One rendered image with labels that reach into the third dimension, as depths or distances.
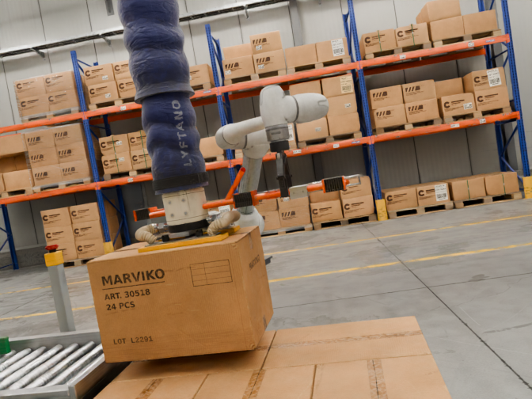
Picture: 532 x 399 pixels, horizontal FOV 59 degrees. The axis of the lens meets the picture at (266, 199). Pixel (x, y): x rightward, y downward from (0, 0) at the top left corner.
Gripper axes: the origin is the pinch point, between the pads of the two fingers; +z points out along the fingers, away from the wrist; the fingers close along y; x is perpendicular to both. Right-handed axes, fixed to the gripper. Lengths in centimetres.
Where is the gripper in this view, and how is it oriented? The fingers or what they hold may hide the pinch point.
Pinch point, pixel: (286, 192)
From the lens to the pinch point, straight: 182.0
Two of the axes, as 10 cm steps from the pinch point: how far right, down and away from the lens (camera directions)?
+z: 1.6, 9.9, 0.5
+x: 9.7, -1.5, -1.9
